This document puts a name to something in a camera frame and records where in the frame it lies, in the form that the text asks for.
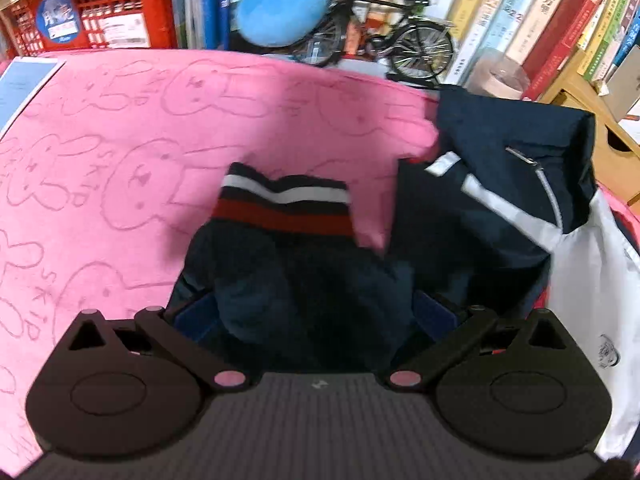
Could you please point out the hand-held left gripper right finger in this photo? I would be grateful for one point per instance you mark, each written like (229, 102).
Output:
(435, 315)

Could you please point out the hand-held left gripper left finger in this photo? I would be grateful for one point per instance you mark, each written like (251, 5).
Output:
(200, 315)

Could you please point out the pink rabbit-print blanket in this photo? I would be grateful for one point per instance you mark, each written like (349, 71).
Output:
(125, 160)

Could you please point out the black model bicycle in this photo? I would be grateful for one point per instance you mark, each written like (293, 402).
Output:
(422, 52)

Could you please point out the wooden drawer organizer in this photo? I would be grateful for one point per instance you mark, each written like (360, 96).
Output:
(620, 170)

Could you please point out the blue notebook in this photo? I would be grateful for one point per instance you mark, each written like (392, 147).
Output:
(25, 80)

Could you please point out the row of tall blue books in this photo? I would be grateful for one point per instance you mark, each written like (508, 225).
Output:
(210, 0)

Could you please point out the navy white striped jacket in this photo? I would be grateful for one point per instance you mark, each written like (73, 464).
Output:
(500, 240)

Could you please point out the row of green white books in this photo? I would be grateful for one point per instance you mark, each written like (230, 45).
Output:
(615, 15)

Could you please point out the round blue plush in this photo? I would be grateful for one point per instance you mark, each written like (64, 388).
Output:
(280, 5)

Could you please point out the row of picture books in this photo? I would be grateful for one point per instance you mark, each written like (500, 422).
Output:
(525, 10)

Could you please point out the white printed box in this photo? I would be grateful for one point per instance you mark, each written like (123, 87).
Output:
(625, 80)

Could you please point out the beige tape roll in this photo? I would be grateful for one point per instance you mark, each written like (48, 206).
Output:
(500, 75)

